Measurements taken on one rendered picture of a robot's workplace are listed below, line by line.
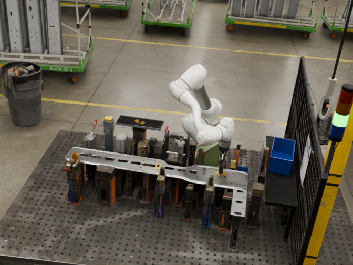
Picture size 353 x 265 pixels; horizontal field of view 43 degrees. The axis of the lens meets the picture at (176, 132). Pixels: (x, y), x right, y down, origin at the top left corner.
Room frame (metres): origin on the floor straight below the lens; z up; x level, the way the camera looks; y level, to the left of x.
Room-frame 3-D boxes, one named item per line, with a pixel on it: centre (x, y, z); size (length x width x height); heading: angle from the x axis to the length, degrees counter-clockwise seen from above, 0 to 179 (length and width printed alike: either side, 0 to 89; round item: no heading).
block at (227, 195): (2.47, -0.39, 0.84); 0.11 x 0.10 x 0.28; 172
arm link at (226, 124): (2.66, -0.33, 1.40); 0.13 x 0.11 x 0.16; 129
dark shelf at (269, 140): (2.80, -0.80, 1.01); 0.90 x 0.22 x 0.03; 172
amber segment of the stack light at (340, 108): (1.95, -0.80, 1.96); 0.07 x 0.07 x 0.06
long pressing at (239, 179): (2.73, 0.14, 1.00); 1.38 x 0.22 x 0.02; 82
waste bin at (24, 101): (5.03, 1.95, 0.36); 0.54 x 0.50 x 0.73; 176
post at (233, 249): (2.27, -0.44, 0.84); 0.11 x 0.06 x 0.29; 172
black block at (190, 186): (2.52, -0.13, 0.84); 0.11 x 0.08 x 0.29; 172
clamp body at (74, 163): (2.64, 0.73, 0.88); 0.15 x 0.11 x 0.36; 172
